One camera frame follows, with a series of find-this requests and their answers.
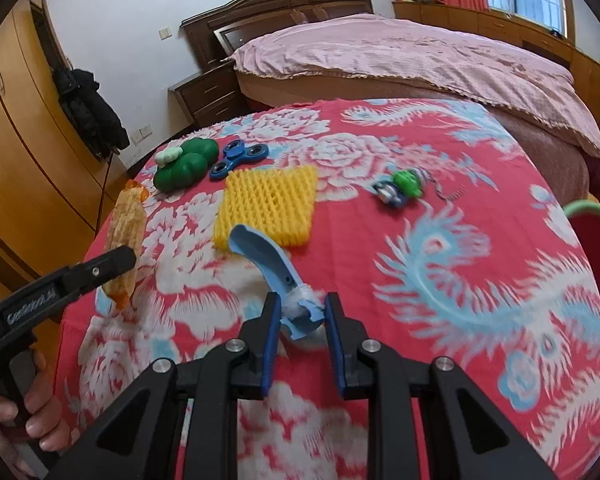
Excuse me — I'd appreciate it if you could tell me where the light blue plastic handle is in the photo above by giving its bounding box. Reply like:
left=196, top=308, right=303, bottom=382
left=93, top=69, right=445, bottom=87
left=228, top=224, right=328, bottom=343

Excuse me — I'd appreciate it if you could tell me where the blue fidget spinner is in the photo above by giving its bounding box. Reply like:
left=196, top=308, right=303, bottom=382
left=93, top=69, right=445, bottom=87
left=210, top=140, right=270, bottom=181

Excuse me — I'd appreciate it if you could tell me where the long wooden cabinet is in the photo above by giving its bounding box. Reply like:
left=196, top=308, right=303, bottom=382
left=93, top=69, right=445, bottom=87
left=392, top=0, right=600, bottom=126

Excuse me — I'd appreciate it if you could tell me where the person's left hand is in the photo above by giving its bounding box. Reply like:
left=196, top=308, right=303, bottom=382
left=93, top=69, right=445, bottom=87
left=0, top=350, right=72, bottom=478

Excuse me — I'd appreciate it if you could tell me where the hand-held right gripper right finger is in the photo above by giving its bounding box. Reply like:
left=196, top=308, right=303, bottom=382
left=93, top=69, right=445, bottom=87
left=324, top=291, right=556, bottom=480

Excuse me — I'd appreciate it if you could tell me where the yellow foam fruit net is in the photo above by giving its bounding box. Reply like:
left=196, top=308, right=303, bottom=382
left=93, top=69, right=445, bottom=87
left=213, top=164, right=319, bottom=252

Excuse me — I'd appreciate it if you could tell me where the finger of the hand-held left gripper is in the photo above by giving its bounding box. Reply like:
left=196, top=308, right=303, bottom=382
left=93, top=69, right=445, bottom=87
left=61, top=244, right=138, bottom=297

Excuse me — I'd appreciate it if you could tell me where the dark wooden bed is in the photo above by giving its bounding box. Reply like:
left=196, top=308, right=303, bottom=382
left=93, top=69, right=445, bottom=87
left=180, top=0, right=600, bottom=201

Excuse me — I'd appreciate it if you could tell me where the red basin with green rim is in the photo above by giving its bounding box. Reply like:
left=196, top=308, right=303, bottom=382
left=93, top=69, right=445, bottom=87
left=564, top=199, right=600, bottom=416

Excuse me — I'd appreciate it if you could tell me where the clear orange-ended snack packet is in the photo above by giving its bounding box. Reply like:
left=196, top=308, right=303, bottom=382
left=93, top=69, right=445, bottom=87
left=102, top=180, right=148, bottom=308

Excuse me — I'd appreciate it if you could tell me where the black jacket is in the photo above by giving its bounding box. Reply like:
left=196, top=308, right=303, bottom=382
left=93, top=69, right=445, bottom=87
left=52, top=67, right=131, bottom=161

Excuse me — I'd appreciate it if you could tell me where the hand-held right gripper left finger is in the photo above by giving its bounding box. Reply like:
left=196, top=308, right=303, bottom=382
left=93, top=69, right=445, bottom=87
left=45, top=291, right=283, bottom=480

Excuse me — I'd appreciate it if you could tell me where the light wooden wardrobe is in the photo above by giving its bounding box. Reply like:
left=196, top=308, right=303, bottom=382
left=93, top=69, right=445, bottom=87
left=0, top=0, right=131, bottom=301

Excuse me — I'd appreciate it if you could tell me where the pink quilt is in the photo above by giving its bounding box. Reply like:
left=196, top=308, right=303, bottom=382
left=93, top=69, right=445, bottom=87
left=230, top=15, right=600, bottom=160

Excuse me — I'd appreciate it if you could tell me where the small toy keychain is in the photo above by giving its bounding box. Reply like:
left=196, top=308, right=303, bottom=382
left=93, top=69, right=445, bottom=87
left=371, top=169, right=465, bottom=207

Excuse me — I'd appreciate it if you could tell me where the dark wooden nightstand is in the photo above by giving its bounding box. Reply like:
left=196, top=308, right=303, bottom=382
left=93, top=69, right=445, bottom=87
left=169, top=62, right=248, bottom=128

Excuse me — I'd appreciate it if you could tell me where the green plastic toy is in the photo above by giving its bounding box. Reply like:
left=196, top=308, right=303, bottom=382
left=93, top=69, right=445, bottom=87
left=153, top=137, right=220, bottom=192

